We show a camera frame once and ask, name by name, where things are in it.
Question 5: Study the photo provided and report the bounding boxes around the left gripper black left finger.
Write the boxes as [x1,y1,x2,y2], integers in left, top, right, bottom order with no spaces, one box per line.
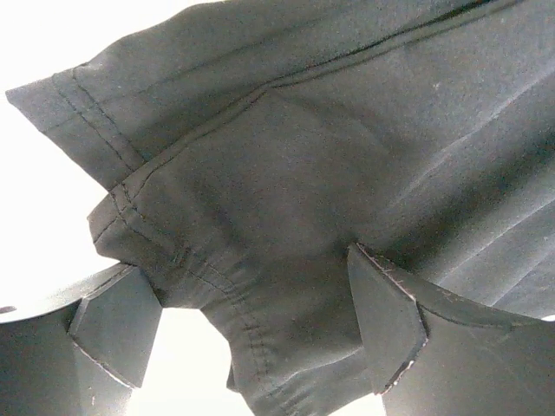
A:
[1,263,162,416]

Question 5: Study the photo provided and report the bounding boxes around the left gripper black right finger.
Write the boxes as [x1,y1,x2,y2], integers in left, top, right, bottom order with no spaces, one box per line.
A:
[347,244,554,415]

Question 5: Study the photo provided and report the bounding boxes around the black trousers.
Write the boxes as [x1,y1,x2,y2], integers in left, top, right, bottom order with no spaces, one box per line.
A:
[7,1,554,415]

